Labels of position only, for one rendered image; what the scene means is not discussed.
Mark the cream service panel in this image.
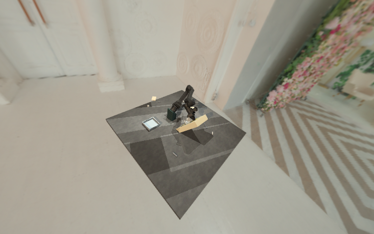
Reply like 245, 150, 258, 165
176, 115, 208, 132

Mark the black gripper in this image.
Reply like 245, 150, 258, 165
186, 108, 195, 120

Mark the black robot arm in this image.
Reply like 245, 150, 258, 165
170, 85, 198, 112

